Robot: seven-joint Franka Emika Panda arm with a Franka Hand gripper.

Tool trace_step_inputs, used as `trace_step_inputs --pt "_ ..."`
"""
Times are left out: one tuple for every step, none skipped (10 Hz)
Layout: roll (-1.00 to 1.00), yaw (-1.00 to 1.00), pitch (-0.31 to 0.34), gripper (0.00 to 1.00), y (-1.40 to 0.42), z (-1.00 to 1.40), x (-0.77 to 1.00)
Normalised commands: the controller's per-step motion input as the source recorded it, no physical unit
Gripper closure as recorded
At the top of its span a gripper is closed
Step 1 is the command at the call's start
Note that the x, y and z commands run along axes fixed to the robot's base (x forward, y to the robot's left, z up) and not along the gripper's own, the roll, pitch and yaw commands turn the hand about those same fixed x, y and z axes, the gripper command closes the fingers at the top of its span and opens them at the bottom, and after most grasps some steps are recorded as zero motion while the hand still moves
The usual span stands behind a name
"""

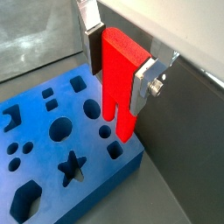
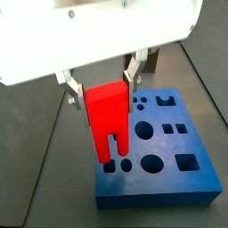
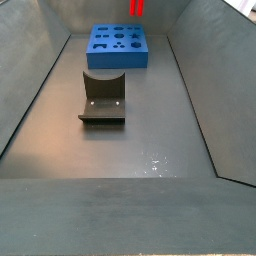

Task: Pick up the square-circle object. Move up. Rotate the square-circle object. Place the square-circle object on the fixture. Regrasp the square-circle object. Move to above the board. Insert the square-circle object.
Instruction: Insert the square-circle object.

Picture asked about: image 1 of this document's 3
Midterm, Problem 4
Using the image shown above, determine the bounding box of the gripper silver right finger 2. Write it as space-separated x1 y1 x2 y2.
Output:
129 38 179 116

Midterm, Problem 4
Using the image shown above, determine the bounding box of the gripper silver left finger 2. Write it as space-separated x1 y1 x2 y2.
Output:
74 0 106 75

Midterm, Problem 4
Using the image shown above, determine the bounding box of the red slotted square-circle object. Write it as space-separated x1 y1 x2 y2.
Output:
101 27 151 143

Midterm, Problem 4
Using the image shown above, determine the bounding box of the blue foam shape board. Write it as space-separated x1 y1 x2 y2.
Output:
0 65 144 224

